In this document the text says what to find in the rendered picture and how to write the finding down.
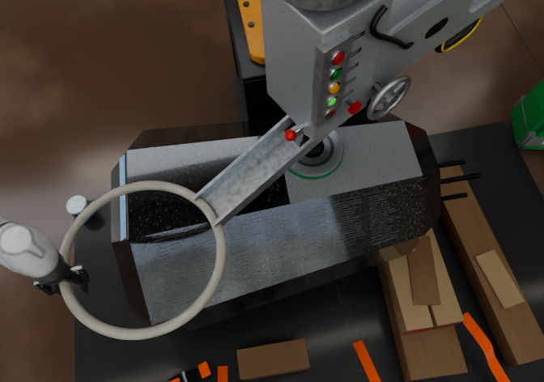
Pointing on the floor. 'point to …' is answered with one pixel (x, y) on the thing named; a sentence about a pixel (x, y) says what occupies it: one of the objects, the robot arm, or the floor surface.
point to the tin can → (75, 205)
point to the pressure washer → (529, 119)
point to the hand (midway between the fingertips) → (74, 289)
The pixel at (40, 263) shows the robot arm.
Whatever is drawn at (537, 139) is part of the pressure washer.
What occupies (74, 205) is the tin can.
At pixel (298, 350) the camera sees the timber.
